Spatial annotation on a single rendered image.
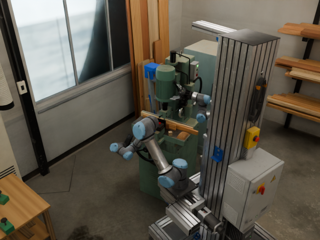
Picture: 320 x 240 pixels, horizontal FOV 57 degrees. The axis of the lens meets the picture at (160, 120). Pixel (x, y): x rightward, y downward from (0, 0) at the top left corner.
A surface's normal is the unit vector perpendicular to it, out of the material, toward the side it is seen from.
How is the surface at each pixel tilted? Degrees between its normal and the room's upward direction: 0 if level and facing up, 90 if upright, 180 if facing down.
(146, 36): 87
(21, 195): 0
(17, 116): 90
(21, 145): 90
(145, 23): 87
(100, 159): 0
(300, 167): 0
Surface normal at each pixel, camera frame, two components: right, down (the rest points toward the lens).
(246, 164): 0.01, -0.85
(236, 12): -0.61, 0.41
